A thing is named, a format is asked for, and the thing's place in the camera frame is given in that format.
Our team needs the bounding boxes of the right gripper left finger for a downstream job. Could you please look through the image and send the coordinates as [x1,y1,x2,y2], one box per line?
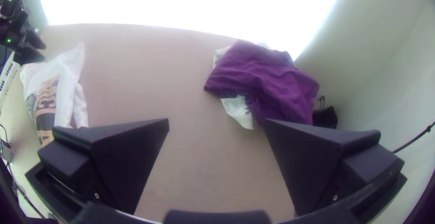
[37,117,170,215]

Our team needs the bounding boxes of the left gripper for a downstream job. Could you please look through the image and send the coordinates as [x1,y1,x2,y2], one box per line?
[13,26,47,65]

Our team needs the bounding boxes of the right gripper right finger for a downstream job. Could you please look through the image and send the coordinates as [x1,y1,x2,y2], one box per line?
[263,118,406,217]

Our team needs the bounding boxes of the white printed t-shirt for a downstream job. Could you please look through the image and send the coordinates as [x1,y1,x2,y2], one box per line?
[19,42,90,147]

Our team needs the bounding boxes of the dark t-shirt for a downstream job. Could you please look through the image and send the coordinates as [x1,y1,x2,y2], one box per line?
[203,39,320,128]

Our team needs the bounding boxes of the white laundry basket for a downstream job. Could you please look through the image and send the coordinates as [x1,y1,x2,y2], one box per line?
[0,51,20,111]

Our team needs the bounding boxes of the white garment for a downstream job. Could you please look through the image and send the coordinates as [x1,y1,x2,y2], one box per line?
[213,42,269,131]

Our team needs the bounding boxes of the black cable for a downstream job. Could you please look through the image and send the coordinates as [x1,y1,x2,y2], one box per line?
[392,120,435,154]

